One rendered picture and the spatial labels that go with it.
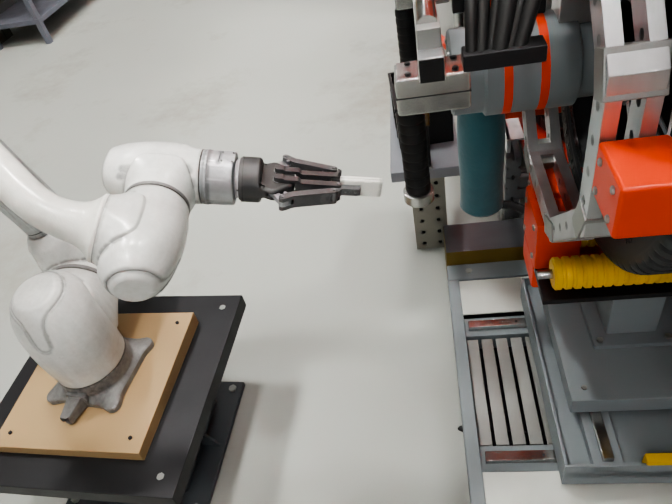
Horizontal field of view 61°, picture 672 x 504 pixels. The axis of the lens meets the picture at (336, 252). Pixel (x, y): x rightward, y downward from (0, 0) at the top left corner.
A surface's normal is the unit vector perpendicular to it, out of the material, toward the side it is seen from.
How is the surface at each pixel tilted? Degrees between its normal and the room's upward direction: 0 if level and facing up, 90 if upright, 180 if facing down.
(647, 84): 90
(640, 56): 45
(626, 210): 90
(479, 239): 0
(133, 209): 26
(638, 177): 0
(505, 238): 0
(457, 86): 90
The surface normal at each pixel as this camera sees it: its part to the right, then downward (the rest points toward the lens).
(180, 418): -0.18, -0.72
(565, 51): -0.15, 0.18
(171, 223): 0.83, -0.36
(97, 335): 0.89, 0.14
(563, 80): -0.07, 0.65
